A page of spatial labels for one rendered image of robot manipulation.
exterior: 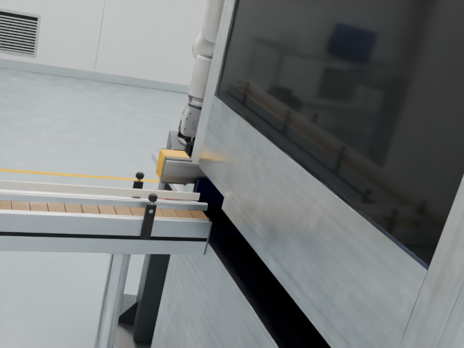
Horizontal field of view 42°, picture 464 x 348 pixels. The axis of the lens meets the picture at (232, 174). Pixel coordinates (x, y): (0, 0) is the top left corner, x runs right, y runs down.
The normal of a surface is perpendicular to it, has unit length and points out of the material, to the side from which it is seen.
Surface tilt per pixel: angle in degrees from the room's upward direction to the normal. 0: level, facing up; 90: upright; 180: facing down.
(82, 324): 0
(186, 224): 90
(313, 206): 90
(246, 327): 90
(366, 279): 90
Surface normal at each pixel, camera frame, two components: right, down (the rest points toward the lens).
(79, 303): 0.22, -0.92
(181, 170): 0.36, 0.38
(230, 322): -0.91, -0.07
